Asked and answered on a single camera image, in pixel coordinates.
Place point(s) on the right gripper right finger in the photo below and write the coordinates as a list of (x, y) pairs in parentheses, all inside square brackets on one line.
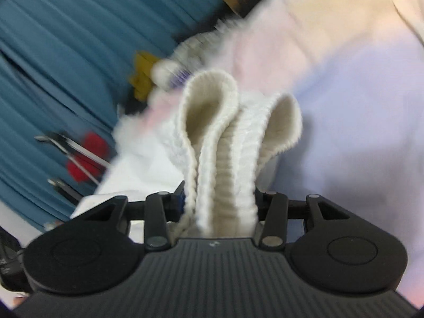
[(272, 211)]

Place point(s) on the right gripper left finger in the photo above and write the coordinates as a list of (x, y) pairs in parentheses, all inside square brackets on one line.
[(160, 208)]

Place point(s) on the white garment with black stripe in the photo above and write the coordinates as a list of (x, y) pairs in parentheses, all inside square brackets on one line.
[(219, 142)]

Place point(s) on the red cloth on stand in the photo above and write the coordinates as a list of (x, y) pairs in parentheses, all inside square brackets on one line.
[(89, 157)]

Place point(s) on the mustard yellow garment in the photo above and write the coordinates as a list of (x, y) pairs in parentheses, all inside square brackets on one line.
[(141, 79)]

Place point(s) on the white puffy jacket pile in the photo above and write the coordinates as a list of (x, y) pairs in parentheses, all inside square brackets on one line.
[(192, 55)]

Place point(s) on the pastel pink duvet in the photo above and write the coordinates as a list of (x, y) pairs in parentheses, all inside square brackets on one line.
[(355, 68)]

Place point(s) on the blue curtain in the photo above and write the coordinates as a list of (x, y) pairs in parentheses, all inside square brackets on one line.
[(65, 66)]

